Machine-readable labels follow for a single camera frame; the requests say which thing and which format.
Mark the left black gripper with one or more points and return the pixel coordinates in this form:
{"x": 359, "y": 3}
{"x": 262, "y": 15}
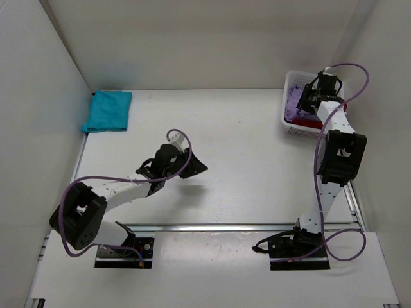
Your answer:
{"x": 195, "y": 167}

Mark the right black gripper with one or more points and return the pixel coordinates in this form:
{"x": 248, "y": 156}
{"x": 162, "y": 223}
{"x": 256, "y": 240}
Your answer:
{"x": 311, "y": 90}

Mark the lavender t shirt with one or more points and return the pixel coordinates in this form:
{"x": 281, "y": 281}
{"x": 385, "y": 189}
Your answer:
{"x": 293, "y": 102}

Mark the teal t shirt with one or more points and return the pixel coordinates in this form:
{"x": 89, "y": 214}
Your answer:
{"x": 109, "y": 112}

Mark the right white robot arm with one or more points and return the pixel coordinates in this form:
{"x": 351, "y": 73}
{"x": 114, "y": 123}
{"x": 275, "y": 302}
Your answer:
{"x": 340, "y": 153}

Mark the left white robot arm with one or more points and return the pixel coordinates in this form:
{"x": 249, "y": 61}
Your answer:
{"x": 85, "y": 206}

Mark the white plastic laundry basket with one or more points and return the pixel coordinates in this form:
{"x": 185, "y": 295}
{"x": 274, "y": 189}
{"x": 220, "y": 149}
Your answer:
{"x": 300, "y": 78}

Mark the red t shirt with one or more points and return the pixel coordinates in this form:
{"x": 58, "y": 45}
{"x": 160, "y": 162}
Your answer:
{"x": 305, "y": 123}

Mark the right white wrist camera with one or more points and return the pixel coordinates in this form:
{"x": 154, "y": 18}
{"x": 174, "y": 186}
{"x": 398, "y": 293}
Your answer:
{"x": 327, "y": 71}

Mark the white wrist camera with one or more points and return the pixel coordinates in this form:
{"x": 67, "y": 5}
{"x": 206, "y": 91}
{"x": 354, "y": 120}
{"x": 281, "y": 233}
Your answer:
{"x": 177, "y": 140}
{"x": 327, "y": 71}

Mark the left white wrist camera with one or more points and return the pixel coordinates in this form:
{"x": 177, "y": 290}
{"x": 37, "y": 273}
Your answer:
{"x": 177, "y": 140}

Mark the aluminium rail bar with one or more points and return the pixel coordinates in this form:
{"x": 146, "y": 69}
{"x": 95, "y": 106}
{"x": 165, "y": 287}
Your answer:
{"x": 211, "y": 228}

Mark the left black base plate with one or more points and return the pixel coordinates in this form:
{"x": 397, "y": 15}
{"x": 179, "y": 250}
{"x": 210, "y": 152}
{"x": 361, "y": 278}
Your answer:
{"x": 126, "y": 259}

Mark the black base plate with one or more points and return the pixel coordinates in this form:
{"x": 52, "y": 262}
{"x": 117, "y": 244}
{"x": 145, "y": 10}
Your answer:
{"x": 294, "y": 251}
{"x": 126, "y": 259}

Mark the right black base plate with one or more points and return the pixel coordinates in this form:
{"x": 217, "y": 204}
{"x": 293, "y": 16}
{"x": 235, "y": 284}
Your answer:
{"x": 294, "y": 251}

